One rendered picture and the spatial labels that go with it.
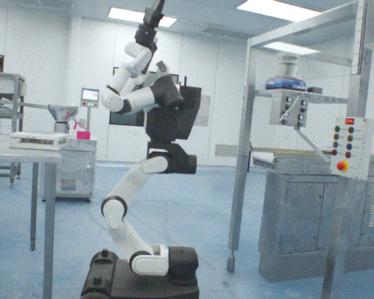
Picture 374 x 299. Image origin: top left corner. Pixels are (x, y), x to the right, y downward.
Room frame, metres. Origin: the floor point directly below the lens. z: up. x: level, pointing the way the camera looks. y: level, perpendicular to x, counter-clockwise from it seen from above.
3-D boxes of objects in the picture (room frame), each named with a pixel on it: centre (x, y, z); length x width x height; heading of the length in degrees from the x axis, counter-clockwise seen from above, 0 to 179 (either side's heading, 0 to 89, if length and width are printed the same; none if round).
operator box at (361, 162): (1.43, -0.74, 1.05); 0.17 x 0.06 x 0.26; 21
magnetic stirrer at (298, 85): (2.27, -0.66, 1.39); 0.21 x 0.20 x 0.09; 21
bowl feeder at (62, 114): (4.09, 1.47, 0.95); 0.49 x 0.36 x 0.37; 109
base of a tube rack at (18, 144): (1.77, 0.78, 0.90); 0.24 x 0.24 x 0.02; 7
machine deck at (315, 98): (2.38, -0.81, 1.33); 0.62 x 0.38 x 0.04; 111
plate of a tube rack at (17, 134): (1.77, 0.78, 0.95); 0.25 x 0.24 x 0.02; 7
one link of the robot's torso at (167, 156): (1.86, 0.13, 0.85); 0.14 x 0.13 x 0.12; 7
